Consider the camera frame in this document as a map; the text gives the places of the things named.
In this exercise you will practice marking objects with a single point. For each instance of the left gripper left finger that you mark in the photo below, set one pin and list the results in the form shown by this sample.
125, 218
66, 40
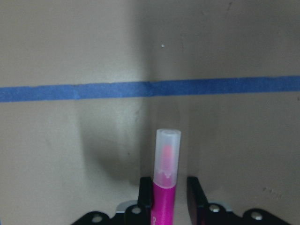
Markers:
145, 199

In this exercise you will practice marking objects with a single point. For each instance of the pink highlighter pen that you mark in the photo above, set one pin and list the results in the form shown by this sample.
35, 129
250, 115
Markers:
167, 151

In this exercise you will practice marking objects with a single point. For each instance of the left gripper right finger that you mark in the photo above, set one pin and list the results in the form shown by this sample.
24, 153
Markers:
196, 201

